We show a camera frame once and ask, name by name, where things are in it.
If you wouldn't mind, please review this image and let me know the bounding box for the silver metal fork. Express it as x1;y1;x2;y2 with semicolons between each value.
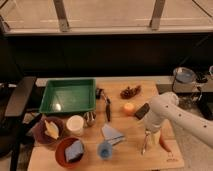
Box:
141;130;151;155

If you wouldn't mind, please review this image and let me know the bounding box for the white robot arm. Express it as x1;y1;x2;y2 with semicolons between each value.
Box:
144;92;213;148

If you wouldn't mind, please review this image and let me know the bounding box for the blue plastic cup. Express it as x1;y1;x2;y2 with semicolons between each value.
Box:
97;141;112;160

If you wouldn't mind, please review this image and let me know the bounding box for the white cup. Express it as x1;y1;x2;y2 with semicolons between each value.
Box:
66;115;84;135

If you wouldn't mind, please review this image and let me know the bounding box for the orange carrot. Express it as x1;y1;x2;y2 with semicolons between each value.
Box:
159;132;171;153

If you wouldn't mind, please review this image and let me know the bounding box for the black rectangular block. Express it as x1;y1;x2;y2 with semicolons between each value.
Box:
134;103;150;120

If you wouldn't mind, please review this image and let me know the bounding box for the orange round fruit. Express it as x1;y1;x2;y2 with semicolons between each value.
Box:
123;102;135;116

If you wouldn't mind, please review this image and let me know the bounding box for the blue folded cloth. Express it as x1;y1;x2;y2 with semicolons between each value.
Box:
101;124;125;145

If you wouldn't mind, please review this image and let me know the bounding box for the wooden board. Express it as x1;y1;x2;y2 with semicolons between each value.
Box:
27;80;184;171

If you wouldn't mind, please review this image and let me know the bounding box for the dark red grape bunch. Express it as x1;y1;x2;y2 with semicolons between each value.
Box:
120;85;141;99

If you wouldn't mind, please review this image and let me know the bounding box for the silver pan with blue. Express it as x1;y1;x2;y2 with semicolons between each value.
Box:
173;67;196;84

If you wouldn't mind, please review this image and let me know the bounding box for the red bowl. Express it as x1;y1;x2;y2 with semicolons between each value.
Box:
55;137;85;169

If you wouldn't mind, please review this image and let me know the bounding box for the blue sponge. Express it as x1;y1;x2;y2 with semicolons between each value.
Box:
65;140;84;162

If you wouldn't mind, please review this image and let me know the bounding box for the green plastic tray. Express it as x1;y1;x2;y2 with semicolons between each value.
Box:
39;79;96;114

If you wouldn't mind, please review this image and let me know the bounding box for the yellow banana toy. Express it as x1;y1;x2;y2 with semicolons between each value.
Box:
45;120;59;139

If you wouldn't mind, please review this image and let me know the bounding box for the purple bowl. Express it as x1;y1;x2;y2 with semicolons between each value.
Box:
33;117;64;145

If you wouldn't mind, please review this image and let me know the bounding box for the black chair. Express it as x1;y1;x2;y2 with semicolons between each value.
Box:
0;77;37;171

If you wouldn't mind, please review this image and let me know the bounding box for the black handled tool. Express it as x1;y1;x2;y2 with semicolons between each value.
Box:
96;88;111;122

